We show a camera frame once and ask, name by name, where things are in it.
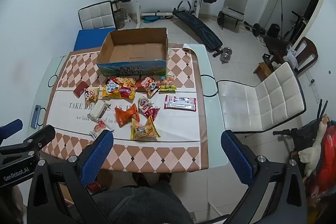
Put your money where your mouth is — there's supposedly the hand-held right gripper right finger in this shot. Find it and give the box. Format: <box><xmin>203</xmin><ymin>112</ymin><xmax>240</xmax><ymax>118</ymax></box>
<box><xmin>221</xmin><ymin>130</ymin><xmax>308</xmax><ymax>224</ymax></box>

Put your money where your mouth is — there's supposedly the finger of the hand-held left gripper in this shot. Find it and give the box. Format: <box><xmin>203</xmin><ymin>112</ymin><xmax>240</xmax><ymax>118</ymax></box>
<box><xmin>0</xmin><ymin>124</ymin><xmax>56</xmax><ymax>161</ymax></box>
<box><xmin>0</xmin><ymin>119</ymin><xmax>24</xmax><ymax>140</ymax></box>

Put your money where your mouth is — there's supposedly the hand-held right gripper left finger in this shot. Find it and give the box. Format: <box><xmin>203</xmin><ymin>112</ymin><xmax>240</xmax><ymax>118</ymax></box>
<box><xmin>27</xmin><ymin>130</ymin><xmax>114</xmax><ymax>224</ymax></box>

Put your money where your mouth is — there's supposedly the small cookie packet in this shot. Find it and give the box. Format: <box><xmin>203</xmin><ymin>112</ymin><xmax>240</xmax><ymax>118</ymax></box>
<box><xmin>89</xmin><ymin>120</ymin><xmax>114</xmax><ymax>139</ymax></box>

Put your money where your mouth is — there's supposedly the white wafer packet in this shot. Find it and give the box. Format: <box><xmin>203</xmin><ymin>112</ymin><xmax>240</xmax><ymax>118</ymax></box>
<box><xmin>87</xmin><ymin>100</ymin><xmax>110</xmax><ymax>122</ymax></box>

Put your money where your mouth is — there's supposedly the orange snack packet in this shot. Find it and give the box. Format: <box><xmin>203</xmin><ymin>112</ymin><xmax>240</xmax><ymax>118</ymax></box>
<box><xmin>114</xmin><ymin>103</ymin><xmax>141</xmax><ymax>128</ymax></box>

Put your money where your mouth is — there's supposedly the yellow triangular snack packet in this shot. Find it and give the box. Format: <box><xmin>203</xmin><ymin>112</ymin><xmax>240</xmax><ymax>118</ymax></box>
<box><xmin>130</xmin><ymin>116</ymin><xmax>161</xmax><ymax>141</ymax></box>

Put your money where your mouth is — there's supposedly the small yellow panda packet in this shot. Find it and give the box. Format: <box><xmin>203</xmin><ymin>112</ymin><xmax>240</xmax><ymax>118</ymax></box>
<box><xmin>84</xmin><ymin>88</ymin><xmax>100</xmax><ymax>104</ymax></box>

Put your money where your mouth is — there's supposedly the dark red small packet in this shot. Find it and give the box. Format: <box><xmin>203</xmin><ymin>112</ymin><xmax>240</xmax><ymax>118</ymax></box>
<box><xmin>73</xmin><ymin>81</ymin><xmax>89</xmax><ymax>97</ymax></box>

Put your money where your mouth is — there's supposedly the shiny red packet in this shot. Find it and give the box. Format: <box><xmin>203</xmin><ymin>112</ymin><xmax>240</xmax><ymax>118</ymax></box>
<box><xmin>143</xmin><ymin>106</ymin><xmax>160</xmax><ymax>121</ymax></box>

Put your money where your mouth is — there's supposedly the large yellow red snack bag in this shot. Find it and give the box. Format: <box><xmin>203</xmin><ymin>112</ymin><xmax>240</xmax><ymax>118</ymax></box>
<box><xmin>102</xmin><ymin>77</ymin><xmax>137</xmax><ymax>100</ymax></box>

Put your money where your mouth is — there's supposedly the clear plum packet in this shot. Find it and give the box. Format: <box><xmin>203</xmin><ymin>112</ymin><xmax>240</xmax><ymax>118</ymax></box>
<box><xmin>138</xmin><ymin>97</ymin><xmax>154</xmax><ymax>113</ymax></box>

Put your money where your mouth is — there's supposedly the long red white packet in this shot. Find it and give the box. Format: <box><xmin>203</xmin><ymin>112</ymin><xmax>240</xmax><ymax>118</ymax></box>
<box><xmin>164</xmin><ymin>94</ymin><xmax>197</xmax><ymax>111</ymax></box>

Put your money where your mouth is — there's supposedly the red panda snack bag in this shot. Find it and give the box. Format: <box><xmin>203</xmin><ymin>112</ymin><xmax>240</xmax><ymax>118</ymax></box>
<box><xmin>136</xmin><ymin>76</ymin><xmax>162</xmax><ymax>97</ymax></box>

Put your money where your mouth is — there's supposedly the cardboard box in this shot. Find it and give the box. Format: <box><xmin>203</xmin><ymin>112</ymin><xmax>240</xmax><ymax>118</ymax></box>
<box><xmin>97</xmin><ymin>28</ymin><xmax>168</xmax><ymax>77</ymax></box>

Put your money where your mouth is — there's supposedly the colourful candy ball bag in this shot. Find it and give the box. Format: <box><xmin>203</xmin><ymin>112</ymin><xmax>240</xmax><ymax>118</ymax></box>
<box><xmin>159</xmin><ymin>74</ymin><xmax>177</xmax><ymax>92</ymax></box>

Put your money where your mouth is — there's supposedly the person's left forearm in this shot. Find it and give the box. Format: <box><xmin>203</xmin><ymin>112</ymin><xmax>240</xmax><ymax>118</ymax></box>
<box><xmin>0</xmin><ymin>185</ymin><xmax>27</xmax><ymax>224</ymax></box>

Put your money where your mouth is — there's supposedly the blue phone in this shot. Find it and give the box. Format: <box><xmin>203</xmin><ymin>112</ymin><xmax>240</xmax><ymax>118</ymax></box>
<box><xmin>31</xmin><ymin>105</ymin><xmax>46</xmax><ymax>128</ymax></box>

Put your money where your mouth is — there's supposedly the person's dark fleece clothing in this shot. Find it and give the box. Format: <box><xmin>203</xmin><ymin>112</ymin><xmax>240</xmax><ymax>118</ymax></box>
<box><xmin>91</xmin><ymin>179</ymin><xmax>196</xmax><ymax>224</ymax></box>

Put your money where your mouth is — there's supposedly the checkered table mat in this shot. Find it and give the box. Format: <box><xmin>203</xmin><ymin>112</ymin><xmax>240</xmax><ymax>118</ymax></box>
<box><xmin>42</xmin><ymin>43</ymin><xmax>210</xmax><ymax>172</ymax></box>

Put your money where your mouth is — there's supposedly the white plush goose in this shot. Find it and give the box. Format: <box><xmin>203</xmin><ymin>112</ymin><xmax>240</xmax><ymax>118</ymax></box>
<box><xmin>298</xmin><ymin>115</ymin><xmax>330</xmax><ymax>183</ymax></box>

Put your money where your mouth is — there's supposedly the small wooden stool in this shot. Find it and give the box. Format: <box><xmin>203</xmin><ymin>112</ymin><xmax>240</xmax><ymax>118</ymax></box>
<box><xmin>253</xmin><ymin>62</ymin><xmax>275</xmax><ymax>82</ymax></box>

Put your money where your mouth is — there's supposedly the chrome dumbbell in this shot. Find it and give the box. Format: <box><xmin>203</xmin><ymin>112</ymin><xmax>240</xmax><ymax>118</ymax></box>
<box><xmin>213</xmin><ymin>47</ymin><xmax>233</xmax><ymax>64</ymax></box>

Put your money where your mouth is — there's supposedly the blue seat cushion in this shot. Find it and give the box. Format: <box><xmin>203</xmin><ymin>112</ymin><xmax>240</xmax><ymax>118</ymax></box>
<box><xmin>73</xmin><ymin>29</ymin><xmax>116</xmax><ymax>52</ymax></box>

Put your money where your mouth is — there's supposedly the white plastic bag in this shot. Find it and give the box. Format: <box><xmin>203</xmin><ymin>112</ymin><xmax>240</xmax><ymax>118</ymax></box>
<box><xmin>285</xmin><ymin>44</ymin><xmax>300</xmax><ymax>69</ymax></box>

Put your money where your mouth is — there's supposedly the brown wooden chair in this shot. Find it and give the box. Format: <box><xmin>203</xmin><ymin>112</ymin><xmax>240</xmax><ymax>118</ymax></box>
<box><xmin>289</xmin><ymin>36</ymin><xmax>319</xmax><ymax>75</ymax></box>

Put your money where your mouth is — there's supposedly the small black floor barbell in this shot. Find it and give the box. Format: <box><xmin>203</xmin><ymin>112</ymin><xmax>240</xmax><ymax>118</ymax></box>
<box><xmin>244</xmin><ymin>21</ymin><xmax>266</xmax><ymax>37</ymax></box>

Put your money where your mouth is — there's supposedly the black sit-up bench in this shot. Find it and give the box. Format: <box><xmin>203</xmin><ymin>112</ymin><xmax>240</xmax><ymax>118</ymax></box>
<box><xmin>172</xmin><ymin>0</ymin><xmax>224</xmax><ymax>52</ymax></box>

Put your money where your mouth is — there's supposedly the white padded chair blue cushion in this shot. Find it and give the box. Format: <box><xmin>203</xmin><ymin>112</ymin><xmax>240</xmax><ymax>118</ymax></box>
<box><xmin>78</xmin><ymin>1</ymin><xmax>118</xmax><ymax>30</ymax></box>

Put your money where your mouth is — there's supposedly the grey chair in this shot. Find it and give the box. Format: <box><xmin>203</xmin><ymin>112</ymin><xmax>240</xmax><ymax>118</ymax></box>
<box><xmin>217</xmin><ymin>0</ymin><xmax>248</xmax><ymax>31</ymax></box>

